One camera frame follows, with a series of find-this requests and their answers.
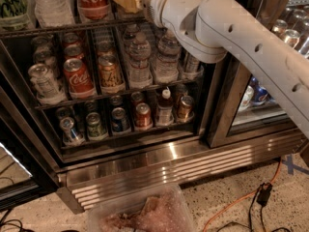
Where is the blue silver can bottom left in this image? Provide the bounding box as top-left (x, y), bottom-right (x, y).
top-left (60, 117), bottom-right (85, 145)

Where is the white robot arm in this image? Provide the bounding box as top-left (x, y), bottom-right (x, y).
top-left (113, 0), bottom-right (309, 137)

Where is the orange can middle shelf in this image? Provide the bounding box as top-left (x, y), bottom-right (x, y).
top-left (98, 55), bottom-right (126, 94)

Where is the brown can bottom shelf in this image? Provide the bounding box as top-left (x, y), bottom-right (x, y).
top-left (177, 96), bottom-right (194, 120)

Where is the red Coca-Cola bottle top shelf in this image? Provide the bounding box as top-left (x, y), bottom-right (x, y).
top-left (77, 0), bottom-right (109, 21)

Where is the slim silver can front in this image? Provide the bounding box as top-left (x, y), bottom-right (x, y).
top-left (183, 53), bottom-right (202, 79)

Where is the clear water bottle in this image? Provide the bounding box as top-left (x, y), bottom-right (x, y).
top-left (154, 30), bottom-right (181, 83)
top-left (128, 32), bottom-right (152, 88)

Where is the clear water bottle right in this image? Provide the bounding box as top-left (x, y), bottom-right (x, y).
top-left (154, 30), bottom-right (181, 83)

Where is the green can top shelf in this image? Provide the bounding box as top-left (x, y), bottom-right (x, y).
top-left (0, 0), bottom-right (34, 31)

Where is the steel fridge bottom grille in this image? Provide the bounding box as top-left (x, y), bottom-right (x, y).
top-left (57, 129), bottom-right (308, 214)

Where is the green can shelf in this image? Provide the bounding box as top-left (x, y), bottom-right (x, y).
top-left (0, 0), bottom-right (34, 31)
top-left (86, 112), bottom-right (107, 141)

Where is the silver can front middle shelf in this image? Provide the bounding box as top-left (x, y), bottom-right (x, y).
top-left (28, 64), bottom-right (66, 105)

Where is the blue Pepsi can behind glass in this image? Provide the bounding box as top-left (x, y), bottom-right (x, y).
top-left (251, 85), bottom-right (268, 105)

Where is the steel fridge door frame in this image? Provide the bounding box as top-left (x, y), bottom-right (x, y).
top-left (207, 0), bottom-right (298, 148)

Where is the white cap juice bottle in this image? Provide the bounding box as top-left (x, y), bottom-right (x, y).
top-left (155, 88), bottom-right (173, 126)

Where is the black power adapter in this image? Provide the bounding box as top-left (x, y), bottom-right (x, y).
top-left (257, 183), bottom-right (272, 207)

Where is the green can bottom shelf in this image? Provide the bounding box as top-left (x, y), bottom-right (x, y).
top-left (86, 112), bottom-right (107, 141)

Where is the orange extension cable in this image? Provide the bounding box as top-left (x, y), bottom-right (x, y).
top-left (202, 158), bottom-right (284, 232)

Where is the blue Pepsi can bottom shelf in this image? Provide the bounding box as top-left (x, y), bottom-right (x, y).
top-left (111, 107), bottom-right (130, 133)

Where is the red can bottom shelf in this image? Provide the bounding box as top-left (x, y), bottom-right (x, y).
top-left (134, 102), bottom-right (153, 131)

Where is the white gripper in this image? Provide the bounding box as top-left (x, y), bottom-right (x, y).
top-left (108, 0), bottom-right (183, 29)

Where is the white bottle top shelf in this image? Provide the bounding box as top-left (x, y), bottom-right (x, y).
top-left (34, 0), bottom-right (74, 28)

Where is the clear plastic bin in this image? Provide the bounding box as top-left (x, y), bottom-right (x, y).
top-left (87, 184), bottom-right (196, 232)

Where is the red Coca-Cola can front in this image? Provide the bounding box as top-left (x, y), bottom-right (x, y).
top-left (64, 58), bottom-right (96, 99)

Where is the clear water bottle left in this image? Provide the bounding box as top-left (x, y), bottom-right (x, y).
top-left (128, 32), bottom-right (152, 88)

